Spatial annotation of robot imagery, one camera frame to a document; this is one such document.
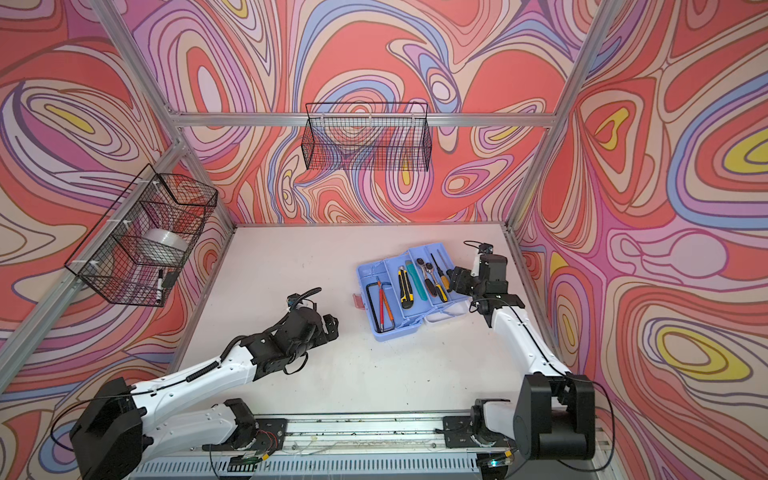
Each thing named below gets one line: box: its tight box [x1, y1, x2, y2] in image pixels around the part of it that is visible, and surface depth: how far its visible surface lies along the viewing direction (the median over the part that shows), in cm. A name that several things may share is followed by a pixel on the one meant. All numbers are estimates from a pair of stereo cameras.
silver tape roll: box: [142, 228, 190, 251], surface depth 75 cm
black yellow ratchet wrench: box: [425, 262, 449, 303], surface depth 88 cm
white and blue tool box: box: [356, 242, 472, 342], surface depth 93 cm
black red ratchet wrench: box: [416, 258, 437, 298], surface depth 90 cm
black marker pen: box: [157, 268, 164, 305], surface depth 74 cm
